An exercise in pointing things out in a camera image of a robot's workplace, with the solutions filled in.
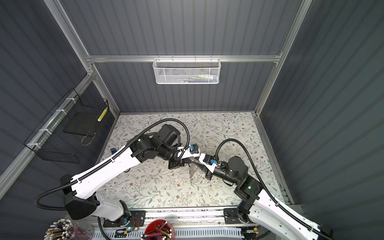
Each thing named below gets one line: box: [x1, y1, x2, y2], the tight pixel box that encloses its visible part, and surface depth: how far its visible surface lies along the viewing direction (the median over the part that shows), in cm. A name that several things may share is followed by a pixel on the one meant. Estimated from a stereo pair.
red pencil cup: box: [141, 219, 176, 240], surface depth 62 cm
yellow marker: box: [97, 107, 108, 122], surface depth 83 cm
